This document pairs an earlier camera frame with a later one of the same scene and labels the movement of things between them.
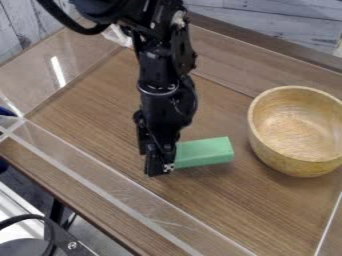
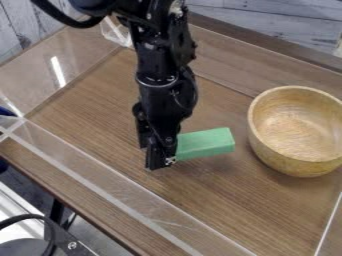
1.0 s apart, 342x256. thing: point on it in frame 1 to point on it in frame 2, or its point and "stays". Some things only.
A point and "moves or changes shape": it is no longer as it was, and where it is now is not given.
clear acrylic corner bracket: (116, 34) stays
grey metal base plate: (68, 245) stays
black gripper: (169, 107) stays
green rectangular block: (201, 151) moves or changes shape
